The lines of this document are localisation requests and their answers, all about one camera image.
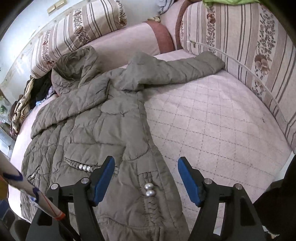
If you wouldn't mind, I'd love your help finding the lime green garment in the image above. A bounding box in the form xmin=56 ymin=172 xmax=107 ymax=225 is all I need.
xmin=202 ymin=0 xmax=260 ymax=6

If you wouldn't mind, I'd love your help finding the olive green quilted jacket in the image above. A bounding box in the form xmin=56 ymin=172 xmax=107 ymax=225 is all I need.
xmin=21 ymin=46 xmax=225 ymax=240

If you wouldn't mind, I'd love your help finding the beige brown patterned blanket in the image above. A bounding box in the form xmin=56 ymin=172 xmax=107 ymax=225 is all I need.
xmin=9 ymin=78 xmax=35 ymax=137

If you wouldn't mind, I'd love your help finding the black garment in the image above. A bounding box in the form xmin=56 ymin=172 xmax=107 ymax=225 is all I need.
xmin=34 ymin=70 xmax=52 ymax=101

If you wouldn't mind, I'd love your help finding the striped floral side cushion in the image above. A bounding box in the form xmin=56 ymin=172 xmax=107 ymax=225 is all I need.
xmin=180 ymin=1 xmax=295 ymax=149

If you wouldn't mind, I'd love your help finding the pink quilted bed cover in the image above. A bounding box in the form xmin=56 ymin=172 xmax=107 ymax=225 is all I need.
xmin=9 ymin=48 xmax=293 ymax=235

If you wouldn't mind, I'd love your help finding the pink rolled bolster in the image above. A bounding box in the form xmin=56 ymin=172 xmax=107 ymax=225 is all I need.
xmin=87 ymin=20 xmax=175 ymax=72

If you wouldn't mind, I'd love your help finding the grey blue cloth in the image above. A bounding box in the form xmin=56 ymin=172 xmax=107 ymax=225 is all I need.
xmin=156 ymin=0 xmax=175 ymax=15

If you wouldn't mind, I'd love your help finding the white striped stick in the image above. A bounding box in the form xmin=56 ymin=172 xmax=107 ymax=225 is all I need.
xmin=1 ymin=152 xmax=66 ymax=221

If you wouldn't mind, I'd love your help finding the striped floral pillow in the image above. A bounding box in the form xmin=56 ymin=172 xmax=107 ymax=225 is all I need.
xmin=30 ymin=0 xmax=127 ymax=78

